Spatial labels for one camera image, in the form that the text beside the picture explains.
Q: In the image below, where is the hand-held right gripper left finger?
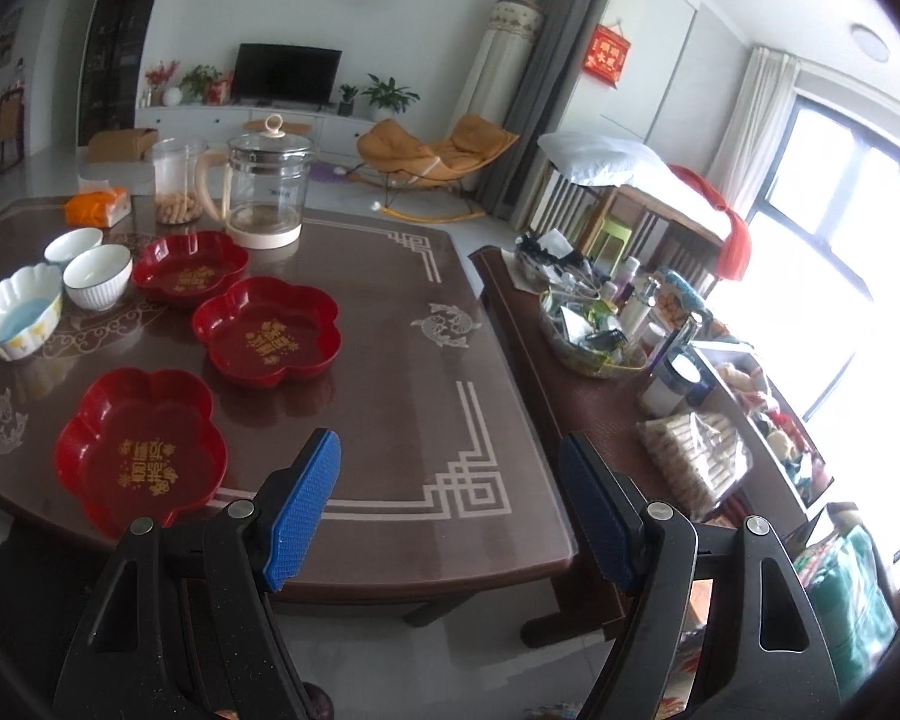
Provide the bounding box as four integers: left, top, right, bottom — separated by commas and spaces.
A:
52, 427, 342, 720

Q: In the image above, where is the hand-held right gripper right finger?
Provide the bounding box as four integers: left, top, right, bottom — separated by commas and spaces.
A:
557, 431, 841, 720

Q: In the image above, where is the white ribbed bowl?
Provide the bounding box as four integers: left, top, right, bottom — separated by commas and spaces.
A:
43, 229, 104, 271
63, 244, 134, 312

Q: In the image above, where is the brown side table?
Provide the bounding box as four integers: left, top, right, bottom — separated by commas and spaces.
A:
469, 244, 818, 646

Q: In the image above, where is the clear pack of crackers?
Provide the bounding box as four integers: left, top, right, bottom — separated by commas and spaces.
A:
637, 411, 755, 520

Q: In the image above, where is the white round jar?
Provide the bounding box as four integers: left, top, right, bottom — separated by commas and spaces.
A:
641, 351, 710, 417

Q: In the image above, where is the red flower-shaped plate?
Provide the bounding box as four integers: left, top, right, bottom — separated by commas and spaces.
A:
132, 231, 250, 308
55, 367, 230, 539
191, 276, 344, 389

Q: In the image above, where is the basket of small toiletries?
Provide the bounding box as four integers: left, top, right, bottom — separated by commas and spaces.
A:
538, 285, 650, 380

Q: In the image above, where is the clear storage box of snacks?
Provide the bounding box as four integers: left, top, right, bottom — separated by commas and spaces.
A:
690, 341, 833, 511

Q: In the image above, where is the green bag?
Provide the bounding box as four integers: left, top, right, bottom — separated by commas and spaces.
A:
795, 525, 900, 691

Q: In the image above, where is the wooden cot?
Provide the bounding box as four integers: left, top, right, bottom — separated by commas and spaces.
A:
521, 161, 728, 293

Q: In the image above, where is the red cloth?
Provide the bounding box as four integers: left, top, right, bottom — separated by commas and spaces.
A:
671, 165, 752, 282

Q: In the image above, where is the scalloped bowl with blue inside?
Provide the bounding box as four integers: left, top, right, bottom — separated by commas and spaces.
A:
0, 264, 65, 361

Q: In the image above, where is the clear plastic snack jar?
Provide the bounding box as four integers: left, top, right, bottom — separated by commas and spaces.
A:
152, 139, 209, 226

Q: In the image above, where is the white pillow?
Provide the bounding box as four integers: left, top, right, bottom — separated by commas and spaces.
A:
538, 129, 665, 188

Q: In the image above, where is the orange tissue pack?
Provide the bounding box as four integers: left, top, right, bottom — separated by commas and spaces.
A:
64, 186, 132, 227

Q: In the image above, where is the orange rocking chair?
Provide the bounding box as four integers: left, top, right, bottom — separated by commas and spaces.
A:
349, 114, 520, 224

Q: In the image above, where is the white TV cabinet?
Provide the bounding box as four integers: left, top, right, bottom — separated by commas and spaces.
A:
133, 101, 413, 158

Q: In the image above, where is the cardboard box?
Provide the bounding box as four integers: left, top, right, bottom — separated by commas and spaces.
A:
86, 127, 158, 164

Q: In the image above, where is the window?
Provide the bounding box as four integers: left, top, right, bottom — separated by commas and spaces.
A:
750, 94, 900, 601

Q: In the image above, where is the large leafy potted plant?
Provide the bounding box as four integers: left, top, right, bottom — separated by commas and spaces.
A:
361, 75, 421, 121

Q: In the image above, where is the white curtain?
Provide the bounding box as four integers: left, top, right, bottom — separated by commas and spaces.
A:
709, 45, 800, 211

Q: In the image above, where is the black television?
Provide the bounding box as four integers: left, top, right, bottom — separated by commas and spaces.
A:
234, 43, 343, 104

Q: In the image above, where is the green potted plant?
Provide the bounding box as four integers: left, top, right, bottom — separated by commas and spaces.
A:
178, 64, 224, 104

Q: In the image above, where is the red flower vase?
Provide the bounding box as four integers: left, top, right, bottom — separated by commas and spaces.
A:
144, 60, 181, 107

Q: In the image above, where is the standing air conditioner with cover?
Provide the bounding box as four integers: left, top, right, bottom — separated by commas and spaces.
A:
457, 0, 545, 137

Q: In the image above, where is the grey curtain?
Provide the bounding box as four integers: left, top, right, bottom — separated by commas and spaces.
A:
487, 0, 608, 222

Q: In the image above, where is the wooden dining chair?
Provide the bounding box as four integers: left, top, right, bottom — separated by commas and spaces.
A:
0, 86, 27, 170

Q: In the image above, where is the round ceiling light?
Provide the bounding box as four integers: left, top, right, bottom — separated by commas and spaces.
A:
851, 24, 892, 62

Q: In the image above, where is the glass kettle with cream handle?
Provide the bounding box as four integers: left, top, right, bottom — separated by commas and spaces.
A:
195, 114, 314, 250

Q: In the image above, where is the red wall decoration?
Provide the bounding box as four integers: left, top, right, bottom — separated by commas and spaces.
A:
581, 24, 631, 89

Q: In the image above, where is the black wall shelf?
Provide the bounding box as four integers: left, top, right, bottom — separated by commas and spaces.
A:
82, 0, 166, 143

